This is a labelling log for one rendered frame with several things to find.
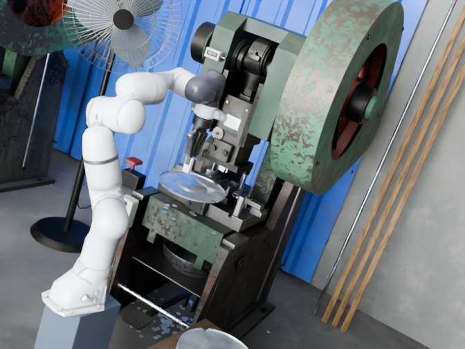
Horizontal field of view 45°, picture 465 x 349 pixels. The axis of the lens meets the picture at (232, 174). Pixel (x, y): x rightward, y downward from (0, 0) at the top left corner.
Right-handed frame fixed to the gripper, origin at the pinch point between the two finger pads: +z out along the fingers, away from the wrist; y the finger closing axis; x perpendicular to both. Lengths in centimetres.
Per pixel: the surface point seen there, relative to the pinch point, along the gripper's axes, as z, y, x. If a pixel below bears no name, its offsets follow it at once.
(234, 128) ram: -14.6, -27.6, 1.6
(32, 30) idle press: -16, -33, -132
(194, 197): 11.9, -0.7, 6.7
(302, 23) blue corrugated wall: -64, -148, -33
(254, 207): 16.3, -34.5, 20.3
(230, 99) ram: -25.4, -27.6, -5.1
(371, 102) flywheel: -46, -33, 51
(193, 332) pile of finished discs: 51, 20, 34
